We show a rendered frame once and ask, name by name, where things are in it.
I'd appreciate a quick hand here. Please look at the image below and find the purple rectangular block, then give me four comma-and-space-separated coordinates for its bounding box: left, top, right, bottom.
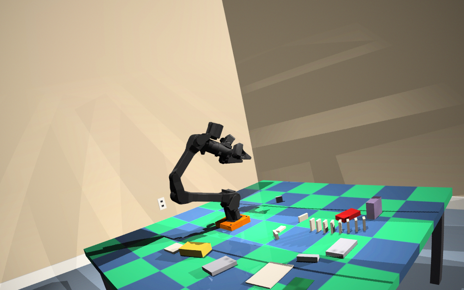
366, 196, 382, 220

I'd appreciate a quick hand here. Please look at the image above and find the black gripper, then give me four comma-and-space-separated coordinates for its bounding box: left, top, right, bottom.
214, 142, 251, 164

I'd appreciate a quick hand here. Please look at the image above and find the yellow rectangular block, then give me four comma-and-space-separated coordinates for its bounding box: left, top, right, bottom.
179, 242, 212, 257

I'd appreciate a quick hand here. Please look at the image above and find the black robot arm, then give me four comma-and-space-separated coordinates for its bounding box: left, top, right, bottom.
169, 122, 242, 222

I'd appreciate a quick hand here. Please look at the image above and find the red rectangular block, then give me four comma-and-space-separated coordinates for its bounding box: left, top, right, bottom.
335, 208, 361, 223

